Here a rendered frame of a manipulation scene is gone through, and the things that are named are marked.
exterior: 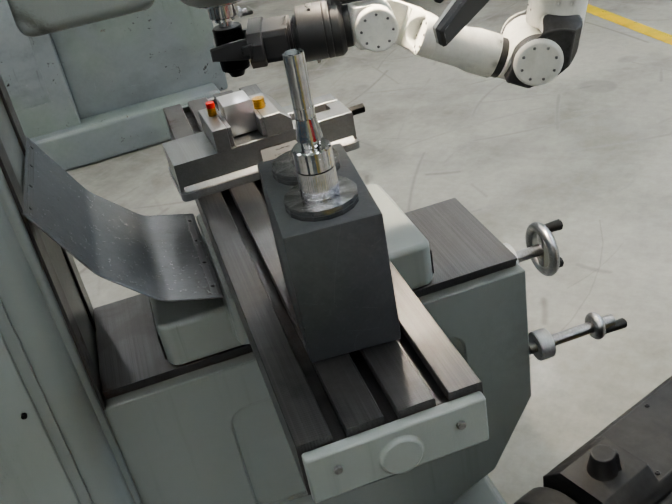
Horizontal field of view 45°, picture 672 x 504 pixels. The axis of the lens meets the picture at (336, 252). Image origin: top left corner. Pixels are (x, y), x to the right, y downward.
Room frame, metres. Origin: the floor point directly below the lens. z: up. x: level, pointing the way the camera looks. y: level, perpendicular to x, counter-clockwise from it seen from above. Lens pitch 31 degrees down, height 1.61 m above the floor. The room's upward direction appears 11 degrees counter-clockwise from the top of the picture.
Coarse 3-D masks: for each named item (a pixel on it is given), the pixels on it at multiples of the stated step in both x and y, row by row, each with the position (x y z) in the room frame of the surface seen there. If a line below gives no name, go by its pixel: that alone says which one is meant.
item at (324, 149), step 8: (296, 144) 0.88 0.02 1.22; (320, 144) 0.87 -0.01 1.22; (328, 144) 0.87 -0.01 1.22; (296, 152) 0.86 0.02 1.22; (304, 152) 0.86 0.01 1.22; (312, 152) 0.85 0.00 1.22; (320, 152) 0.85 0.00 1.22; (328, 152) 0.86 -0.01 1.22; (296, 160) 0.86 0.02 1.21; (304, 160) 0.85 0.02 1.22; (312, 160) 0.85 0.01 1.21
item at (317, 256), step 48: (336, 144) 1.03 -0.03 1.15; (288, 192) 0.89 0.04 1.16; (288, 240) 0.81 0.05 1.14; (336, 240) 0.81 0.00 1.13; (384, 240) 0.82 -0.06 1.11; (288, 288) 0.95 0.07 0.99; (336, 288) 0.81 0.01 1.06; (384, 288) 0.82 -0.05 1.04; (336, 336) 0.81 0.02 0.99; (384, 336) 0.82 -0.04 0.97
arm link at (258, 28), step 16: (288, 16) 1.29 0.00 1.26; (304, 16) 1.26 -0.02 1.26; (320, 16) 1.26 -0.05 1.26; (256, 32) 1.25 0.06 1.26; (272, 32) 1.25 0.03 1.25; (288, 32) 1.26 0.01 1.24; (304, 32) 1.25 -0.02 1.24; (320, 32) 1.24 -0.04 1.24; (256, 48) 1.23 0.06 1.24; (272, 48) 1.25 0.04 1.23; (288, 48) 1.25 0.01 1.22; (304, 48) 1.25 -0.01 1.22; (320, 48) 1.25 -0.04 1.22; (256, 64) 1.24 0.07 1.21
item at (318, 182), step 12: (300, 168) 0.86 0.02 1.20; (312, 168) 0.85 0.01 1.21; (324, 168) 0.85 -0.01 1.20; (300, 180) 0.86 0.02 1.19; (312, 180) 0.85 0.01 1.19; (324, 180) 0.85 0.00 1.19; (336, 180) 0.86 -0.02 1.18; (300, 192) 0.87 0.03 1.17; (312, 192) 0.85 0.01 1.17; (324, 192) 0.85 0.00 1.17; (336, 192) 0.86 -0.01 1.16
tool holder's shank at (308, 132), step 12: (288, 60) 0.86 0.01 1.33; (300, 60) 0.86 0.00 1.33; (288, 72) 0.86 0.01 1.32; (300, 72) 0.86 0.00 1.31; (288, 84) 0.87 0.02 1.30; (300, 84) 0.86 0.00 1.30; (300, 96) 0.86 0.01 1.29; (300, 108) 0.86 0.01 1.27; (312, 108) 0.87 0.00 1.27; (300, 120) 0.86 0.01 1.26; (312, 120) 0.86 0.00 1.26; (300, 132) 0.86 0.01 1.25; (312, 132) 0.86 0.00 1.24; (312, 144) 0.86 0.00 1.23
